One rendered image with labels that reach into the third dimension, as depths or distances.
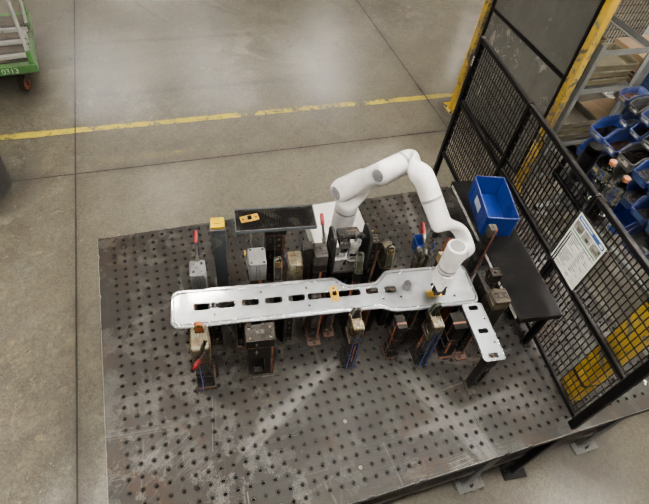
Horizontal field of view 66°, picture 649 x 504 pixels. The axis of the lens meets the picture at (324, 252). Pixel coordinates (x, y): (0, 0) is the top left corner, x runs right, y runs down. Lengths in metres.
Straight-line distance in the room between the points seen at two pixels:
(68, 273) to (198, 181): 1.21
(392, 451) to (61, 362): 2.03
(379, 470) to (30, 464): 1.84
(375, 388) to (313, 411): 0.31
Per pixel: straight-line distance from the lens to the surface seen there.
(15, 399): 3.38
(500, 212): 2.80
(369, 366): 2.43
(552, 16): 4.26
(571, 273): 2.44
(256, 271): 2.22
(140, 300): 2.64
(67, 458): 3.14
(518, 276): 2.55
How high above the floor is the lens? 2.84
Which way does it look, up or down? 50 degrees down
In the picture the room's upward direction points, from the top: 9 degrees clockwise
